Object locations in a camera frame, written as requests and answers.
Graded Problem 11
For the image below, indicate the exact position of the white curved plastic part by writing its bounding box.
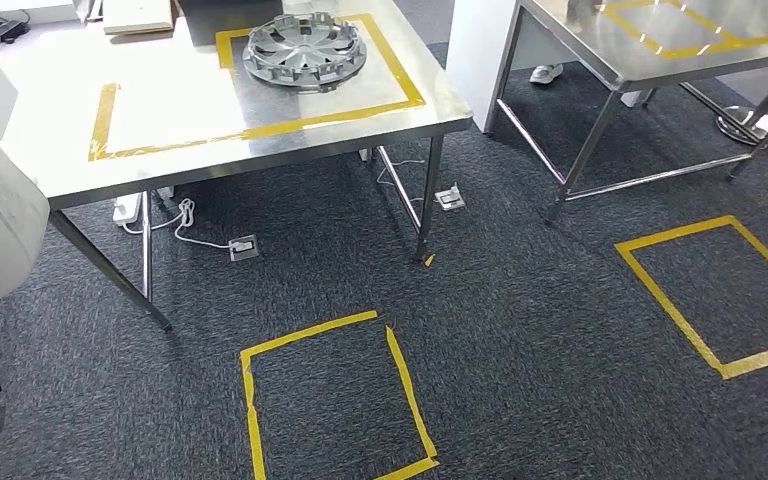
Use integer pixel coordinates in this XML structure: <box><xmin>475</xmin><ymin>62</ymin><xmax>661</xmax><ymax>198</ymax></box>
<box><xmin>0</xmin><ymin>111</ymin><xmax>51</xmax><ymax>307</ymax></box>

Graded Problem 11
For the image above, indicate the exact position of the steel workbench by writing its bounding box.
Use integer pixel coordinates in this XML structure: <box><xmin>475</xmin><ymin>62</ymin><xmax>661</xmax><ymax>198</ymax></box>
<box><xmin>0</xmin><ymin>0</ymin><xmax>475</xmax><ymax>333</ymax></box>
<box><xmin>486</xmin><ymin>0</ymin><xmax>768</xmax><ymax>225</ymax></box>

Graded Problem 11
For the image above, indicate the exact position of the white power strip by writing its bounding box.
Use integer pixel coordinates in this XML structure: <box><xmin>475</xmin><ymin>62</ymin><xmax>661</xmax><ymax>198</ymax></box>
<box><xmin>112</xmin><ymin>190</ymin><xmax>144</xmax><ymax>228</ymax></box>

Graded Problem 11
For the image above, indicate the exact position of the black power adapter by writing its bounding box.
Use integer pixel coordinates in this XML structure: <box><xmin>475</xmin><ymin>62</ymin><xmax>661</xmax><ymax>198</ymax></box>
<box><xmin>0</xmin><ymin>18</ymin><xmax>31</xmax><ymax>46</ymax></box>

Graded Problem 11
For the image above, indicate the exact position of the metal floor socket box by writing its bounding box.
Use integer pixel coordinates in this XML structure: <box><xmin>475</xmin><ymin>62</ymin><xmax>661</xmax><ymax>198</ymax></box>
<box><xmin>434</xmin><ymin>183</ymin><xmax>467</xmax><ymax>213</ymax></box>
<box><xmin>228</xmin><ymin>233</ymin><xmax>260</xmax><ymax>264</ymax></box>

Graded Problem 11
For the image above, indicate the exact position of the yellow floor tape square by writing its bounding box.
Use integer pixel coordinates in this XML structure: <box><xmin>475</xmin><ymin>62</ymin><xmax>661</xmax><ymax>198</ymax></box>
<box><xmin>239</xmin><ymin>309</ymin><xmax>440</xmax><ymax>480</ymax></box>
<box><xmin>614</xmin><ymin>213</ymin><xmax>768</xmax><ymax>381</ymax></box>

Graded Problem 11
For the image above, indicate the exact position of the grey wheel hubcap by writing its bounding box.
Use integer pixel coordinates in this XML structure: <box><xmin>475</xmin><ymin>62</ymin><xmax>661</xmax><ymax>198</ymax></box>
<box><xmin>242</xmin><ymin>11</ymin><xmax>367</xmax><ymax>94</ymax></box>

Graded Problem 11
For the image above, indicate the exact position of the person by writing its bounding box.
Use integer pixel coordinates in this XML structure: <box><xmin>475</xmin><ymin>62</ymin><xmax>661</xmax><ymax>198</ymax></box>
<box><xmin>529</xmin><ymin>62</ymin><xmax>650</xmax><ymax>109</ymax></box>

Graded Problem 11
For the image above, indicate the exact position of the chrome round stand base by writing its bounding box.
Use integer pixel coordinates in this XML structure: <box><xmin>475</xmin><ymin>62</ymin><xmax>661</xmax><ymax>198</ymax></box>
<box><xmin>715</xmin><ymin>104</ymin><xmax>768</xmax><ymax>147</ymax></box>

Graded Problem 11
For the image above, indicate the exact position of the white power cable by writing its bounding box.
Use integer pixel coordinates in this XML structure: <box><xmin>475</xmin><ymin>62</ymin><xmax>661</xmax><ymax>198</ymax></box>
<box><xmin>120</xmin><ymin>197</ymin><xmax>234</xmax><ymax>252</ymax></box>

